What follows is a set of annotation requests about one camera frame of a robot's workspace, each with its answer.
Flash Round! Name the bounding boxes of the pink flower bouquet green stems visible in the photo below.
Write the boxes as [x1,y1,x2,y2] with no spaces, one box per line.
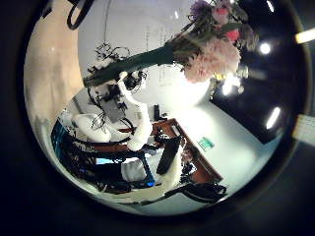
[83,0,259,89]

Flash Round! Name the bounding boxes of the green exit sign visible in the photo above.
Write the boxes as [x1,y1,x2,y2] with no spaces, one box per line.
[197,136,215,150]

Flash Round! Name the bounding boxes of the cream sleeved person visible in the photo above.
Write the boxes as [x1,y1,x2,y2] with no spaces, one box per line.
[119,141,185,206]

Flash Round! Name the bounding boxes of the black office chair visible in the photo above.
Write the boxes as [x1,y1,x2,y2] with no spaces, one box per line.
[163,181,228,205]

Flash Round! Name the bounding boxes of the ceiling light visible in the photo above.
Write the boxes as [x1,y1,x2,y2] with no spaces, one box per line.
[258,41,273,56]
[265,105,283,131]
[294,27,315,45]

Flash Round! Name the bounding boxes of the blue metal frame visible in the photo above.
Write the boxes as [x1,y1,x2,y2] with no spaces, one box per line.
[50,118,68,159]

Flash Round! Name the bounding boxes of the black cable loop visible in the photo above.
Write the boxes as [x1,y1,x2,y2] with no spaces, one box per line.
[66,0,95,31]

